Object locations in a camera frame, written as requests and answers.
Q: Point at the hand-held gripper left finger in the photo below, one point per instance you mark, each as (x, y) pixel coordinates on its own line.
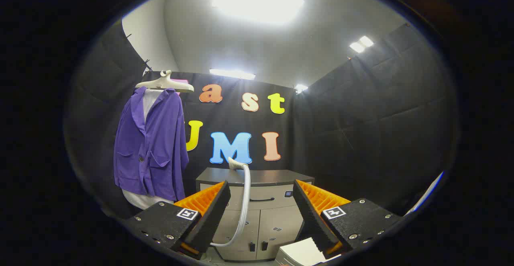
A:
(213, 217)

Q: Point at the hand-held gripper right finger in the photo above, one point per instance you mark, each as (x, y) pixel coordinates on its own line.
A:
(313, 217)

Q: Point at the white plastic clothes hanger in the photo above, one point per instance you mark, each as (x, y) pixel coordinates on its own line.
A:
(164, 83)

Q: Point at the white box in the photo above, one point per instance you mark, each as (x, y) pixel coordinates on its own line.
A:
(299, 253)

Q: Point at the grey cabinet with dark top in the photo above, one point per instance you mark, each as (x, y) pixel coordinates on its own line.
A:
(257, 176)

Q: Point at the black backdrop cloth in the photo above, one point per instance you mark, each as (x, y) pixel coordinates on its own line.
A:
(233, 117)

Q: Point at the plain black side cloth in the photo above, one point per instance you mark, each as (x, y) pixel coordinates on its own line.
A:
(100, 97)
(373, 129)

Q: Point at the small ceiling light panel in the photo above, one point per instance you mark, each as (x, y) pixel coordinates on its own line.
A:
(301, 88)
(361, 43)

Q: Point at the white mannequin torso form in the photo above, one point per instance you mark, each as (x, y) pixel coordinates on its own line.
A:
(149, 99)

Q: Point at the long ceiling light strip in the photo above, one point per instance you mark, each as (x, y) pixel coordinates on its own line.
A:
(232, 74)

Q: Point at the large square ceiling light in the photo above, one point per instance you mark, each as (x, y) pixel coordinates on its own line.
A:
(257, 1)

